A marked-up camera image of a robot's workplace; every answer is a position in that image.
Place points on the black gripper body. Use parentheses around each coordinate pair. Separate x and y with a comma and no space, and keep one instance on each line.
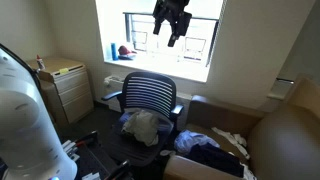
(172,7)

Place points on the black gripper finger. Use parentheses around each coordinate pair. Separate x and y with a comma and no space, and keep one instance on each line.
(157,26)
(174,39)

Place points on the black cloth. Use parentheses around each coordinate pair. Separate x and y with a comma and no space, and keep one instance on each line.
(216,158)

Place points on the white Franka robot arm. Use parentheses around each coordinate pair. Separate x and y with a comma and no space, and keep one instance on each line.
(23,133)

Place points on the black office chair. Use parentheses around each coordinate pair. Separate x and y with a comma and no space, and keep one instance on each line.
(148,91)

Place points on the gray crumpled cloth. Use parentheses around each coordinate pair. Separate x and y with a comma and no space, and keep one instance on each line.
(143,128)

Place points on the white cloth strip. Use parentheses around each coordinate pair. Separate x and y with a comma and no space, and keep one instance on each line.
(230,137)

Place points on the white crumpled cloth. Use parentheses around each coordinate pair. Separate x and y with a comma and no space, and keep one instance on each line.
(248,172)

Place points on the red cap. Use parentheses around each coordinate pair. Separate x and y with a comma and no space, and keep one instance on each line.
(125,50)

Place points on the blue water bottle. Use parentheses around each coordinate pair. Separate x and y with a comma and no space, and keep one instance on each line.
(114,51)

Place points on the yellow sticky note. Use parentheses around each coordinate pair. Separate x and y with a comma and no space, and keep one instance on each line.
(64,71)

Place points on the wooden drawer cabinet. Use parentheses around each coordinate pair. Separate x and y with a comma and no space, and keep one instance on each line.
(73,96)

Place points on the red white bottle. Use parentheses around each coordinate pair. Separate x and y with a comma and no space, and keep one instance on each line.
(40,63)

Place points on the black perforated robot table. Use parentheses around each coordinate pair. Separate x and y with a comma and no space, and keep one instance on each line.
(93,160)

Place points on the brown armchair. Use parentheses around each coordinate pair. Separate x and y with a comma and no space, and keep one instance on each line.
(286,143)

